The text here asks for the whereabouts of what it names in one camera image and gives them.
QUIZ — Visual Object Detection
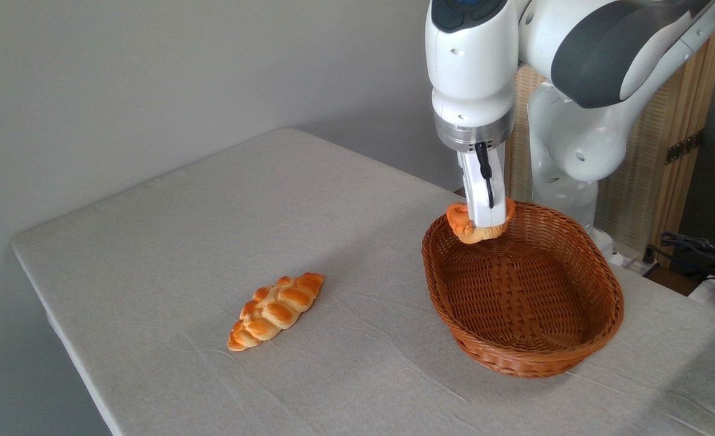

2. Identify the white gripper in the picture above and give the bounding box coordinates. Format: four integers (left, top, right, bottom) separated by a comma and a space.
457, 144, 509, 229

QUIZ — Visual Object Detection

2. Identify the round orange muffin bread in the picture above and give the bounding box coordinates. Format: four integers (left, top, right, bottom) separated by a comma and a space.
445, 198, 516, 245

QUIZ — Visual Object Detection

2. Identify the brown oval wicker basket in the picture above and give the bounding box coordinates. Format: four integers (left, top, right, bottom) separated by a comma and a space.
421, 201, 625, 379

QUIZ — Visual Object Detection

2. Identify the long braided bread loaf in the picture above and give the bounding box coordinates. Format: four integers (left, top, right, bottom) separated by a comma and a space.
228, 272, 325, 352

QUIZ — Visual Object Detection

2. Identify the black metal screen hinge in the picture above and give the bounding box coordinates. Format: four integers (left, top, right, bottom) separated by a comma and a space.
665, 130, 705, 166

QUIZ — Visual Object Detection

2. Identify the light grey tablecloth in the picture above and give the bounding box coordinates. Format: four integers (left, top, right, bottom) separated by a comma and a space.
11, 127, 715, 436

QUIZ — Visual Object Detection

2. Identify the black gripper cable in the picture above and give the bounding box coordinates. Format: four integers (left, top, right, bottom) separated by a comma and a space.
475, 140, 495, 210

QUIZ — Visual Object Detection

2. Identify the bundle of black cables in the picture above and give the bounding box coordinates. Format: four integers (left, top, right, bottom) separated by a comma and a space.
642, 231, 715, 286

